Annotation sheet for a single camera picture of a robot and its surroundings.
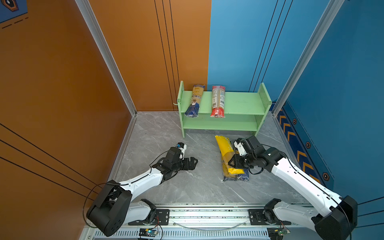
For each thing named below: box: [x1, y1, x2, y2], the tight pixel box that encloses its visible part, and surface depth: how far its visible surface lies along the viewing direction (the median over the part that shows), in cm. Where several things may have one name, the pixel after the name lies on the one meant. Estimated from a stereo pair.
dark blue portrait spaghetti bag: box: [223, 176, 237, 182], surface depth 86 cm
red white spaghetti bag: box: [210, 85, 226, 118], surface depth 84 cm
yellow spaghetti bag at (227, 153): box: [215, 135, 245, 177], surface depth 82 cm
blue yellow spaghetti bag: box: [184, 84, 205, 118], surface depth 86 cm
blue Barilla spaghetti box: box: [237, 169, 249, 181], surface depth 85 cm
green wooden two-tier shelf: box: [173, 80, 273, 138], surface depth 92 cm
